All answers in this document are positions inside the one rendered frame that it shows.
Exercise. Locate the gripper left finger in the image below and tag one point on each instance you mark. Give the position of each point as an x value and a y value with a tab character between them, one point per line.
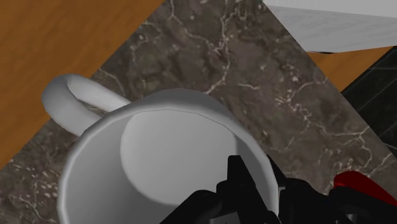
238	192

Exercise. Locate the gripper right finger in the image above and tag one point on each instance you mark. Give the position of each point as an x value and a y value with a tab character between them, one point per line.
304	201

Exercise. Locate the white mug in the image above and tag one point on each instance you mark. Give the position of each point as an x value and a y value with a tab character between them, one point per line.
161	155

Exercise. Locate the red rounded object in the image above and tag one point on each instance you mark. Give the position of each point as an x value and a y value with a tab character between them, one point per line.
363	183

